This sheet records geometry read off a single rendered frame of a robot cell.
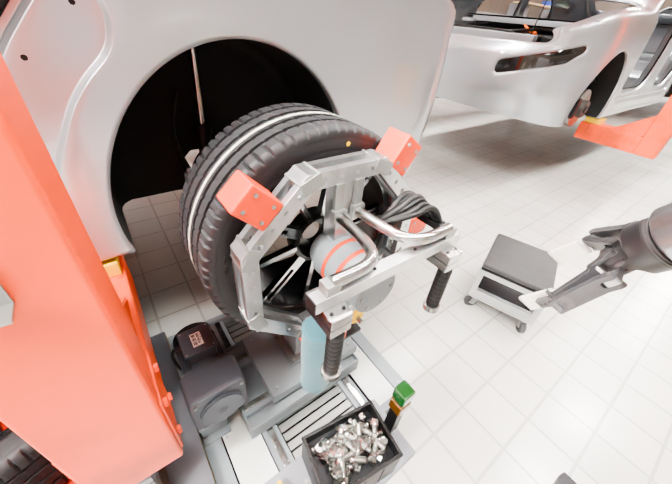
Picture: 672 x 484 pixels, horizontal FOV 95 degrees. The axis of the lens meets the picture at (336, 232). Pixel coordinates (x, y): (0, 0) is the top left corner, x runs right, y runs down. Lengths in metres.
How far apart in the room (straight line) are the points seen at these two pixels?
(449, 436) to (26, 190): 1.53
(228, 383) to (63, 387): 0.60
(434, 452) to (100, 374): 1.26
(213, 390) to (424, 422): 0.90
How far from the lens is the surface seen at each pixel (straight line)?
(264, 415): 1.37
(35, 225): 0.45
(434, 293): 0.86
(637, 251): 0.58
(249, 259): 0.66
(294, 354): 1.37
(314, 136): 0.72
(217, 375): 1.16
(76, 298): 0.52
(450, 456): 1.58
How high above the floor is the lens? 1.39
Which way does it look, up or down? 36 degrees down
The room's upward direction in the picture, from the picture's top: 6 degrees clockwise
